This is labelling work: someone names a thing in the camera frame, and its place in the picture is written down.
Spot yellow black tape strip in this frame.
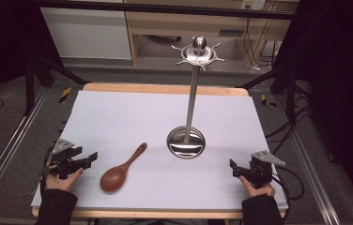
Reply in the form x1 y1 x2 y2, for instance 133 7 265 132
260 94 278 109
58 86 72 104

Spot person's right hand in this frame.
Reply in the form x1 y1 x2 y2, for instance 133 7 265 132
239 175 276 198

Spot black hanging cables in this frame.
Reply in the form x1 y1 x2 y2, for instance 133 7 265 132
242 17 280 70

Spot steel utensil hanging stand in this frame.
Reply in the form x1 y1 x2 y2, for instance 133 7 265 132
166 36 228 159

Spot white sheet mat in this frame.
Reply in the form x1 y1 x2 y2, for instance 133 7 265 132
30 90 289 211

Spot right hand-held gripper cable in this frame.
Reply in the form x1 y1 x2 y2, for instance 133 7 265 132
270 164 306 221

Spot dark curtain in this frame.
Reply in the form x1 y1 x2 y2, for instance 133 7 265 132
0 0 42 123
277 0 353 218

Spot white wall socket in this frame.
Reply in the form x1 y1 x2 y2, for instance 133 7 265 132
240 0 267 11

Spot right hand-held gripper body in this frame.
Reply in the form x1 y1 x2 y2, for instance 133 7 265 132
243 150 286 189

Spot black floor cables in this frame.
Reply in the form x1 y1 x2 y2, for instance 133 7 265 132
264 105 313 156

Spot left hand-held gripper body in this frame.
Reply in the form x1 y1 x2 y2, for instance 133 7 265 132
48 138 84 180

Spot brown wooden spoon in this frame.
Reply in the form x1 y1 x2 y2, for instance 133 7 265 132
99 142 148 194

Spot metal floor rail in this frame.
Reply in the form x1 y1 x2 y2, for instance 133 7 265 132
0 86 50 218
275 93 342 225

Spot black metal stand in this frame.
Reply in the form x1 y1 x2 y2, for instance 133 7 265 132
235 66 311 122
23 55 90 117

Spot white cabinet panel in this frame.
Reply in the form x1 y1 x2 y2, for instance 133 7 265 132
39 7 132 61

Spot person's left hand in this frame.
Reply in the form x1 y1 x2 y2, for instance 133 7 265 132
44 167 85 192

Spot black horizontal frame bar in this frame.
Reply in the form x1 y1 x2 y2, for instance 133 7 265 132
37 0 296 21

